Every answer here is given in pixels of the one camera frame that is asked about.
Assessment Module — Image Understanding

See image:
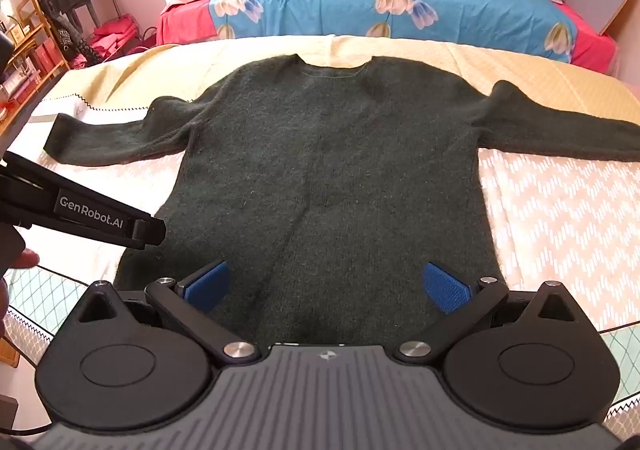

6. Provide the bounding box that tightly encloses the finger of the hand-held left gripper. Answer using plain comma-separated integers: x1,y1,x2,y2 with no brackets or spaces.
50,187,167,250

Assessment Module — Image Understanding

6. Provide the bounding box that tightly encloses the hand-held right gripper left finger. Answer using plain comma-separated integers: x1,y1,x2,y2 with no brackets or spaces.
77,259,262,364

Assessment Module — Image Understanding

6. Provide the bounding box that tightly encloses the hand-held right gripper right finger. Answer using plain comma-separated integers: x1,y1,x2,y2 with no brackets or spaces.
393,260,577,364

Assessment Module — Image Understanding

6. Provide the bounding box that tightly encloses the dark green knit sweater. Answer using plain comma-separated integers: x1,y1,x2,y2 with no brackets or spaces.
44,54,640,348

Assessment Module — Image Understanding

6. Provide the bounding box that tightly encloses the pile of red clothes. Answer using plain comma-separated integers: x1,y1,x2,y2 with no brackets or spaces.
90,13,140,56

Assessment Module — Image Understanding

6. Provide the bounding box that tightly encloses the person's left hand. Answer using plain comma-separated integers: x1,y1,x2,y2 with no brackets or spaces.
0,250,41,328

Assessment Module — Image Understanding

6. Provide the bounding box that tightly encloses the green lattice patterned sheet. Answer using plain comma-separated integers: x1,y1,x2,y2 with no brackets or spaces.
0,265,98,381

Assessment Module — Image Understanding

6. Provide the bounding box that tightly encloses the zigzag patterned blanket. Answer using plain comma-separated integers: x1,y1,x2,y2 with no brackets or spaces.
0,115,640,336

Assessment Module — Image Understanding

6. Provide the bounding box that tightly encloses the wooden shelf rack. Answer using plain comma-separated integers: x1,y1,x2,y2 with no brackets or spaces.
0,0,71,131

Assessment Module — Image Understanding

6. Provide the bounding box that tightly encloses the black white spotted garment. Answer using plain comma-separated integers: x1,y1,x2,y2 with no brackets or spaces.
24,0,103,68

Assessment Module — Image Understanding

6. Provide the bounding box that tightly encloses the yellow quilted blanket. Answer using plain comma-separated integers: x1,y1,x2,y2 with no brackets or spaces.
50,34,640,131

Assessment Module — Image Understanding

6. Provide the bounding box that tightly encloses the black cable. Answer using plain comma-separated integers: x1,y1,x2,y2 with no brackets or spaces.
0,421,52,435

